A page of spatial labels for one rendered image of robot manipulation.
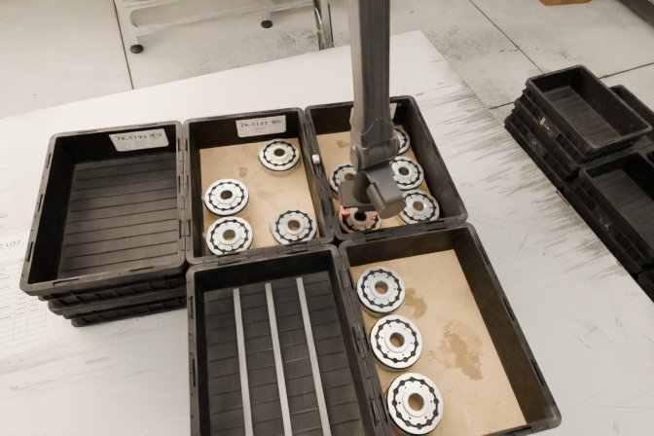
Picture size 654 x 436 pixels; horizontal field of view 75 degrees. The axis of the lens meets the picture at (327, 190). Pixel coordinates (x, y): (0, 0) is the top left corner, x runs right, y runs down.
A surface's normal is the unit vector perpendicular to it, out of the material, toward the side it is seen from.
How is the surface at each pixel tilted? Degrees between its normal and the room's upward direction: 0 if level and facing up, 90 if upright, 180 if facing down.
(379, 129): 81
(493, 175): 0
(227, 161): 0
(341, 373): 0
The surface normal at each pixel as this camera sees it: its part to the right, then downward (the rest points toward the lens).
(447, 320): 0.05, -0.57
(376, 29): 0.36, 0.67
